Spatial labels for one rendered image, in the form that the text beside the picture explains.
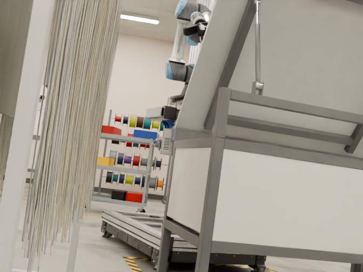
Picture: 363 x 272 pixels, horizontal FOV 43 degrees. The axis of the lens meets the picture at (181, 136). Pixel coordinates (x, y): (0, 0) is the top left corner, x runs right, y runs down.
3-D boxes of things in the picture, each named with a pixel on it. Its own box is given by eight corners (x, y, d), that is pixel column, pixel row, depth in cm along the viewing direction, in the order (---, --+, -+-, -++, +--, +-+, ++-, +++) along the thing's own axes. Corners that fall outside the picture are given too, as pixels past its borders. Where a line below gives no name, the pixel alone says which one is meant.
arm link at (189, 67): (203, 84, 319) (206, 65, 320) (184, 81, 316) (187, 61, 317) (199, 87, 331) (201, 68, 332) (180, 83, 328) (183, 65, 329)
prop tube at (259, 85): (253, 90, 189) (253, 26, 199) (259, 92, 190) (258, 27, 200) (256, 87, 186) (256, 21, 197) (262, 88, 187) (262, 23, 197)
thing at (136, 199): (71, 210, 557) (85, 122, 565) (80, 207, 607) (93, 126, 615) (152, 221, 556) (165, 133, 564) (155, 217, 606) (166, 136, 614)
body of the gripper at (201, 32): (213, 24, 258) (208, 17, 268) (197, 25, 257) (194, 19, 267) (213, 36, 262) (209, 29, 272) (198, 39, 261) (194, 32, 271)
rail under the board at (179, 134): (172, 140, 242) (173, 128, 242) (362, 169, 274) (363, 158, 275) (174, 140, 236) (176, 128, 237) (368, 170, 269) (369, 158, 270)
